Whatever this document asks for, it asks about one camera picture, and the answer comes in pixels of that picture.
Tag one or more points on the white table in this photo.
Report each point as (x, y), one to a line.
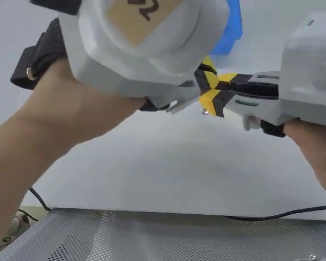
(179, 163)

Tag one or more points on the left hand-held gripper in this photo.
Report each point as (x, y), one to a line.
(130, 54)

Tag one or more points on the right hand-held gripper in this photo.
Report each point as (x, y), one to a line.
(307, 68)

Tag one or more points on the person's right hand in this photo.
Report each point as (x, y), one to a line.
(304, 141)

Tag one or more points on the person's left forearm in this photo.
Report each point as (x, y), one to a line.
(30, 168)

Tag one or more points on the grey perforated metal panel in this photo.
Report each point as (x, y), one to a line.
(163, 239)

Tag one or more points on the person's left hand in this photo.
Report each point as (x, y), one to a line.
(97, 103)

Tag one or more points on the blue plastic container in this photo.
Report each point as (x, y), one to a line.
(231, 32)

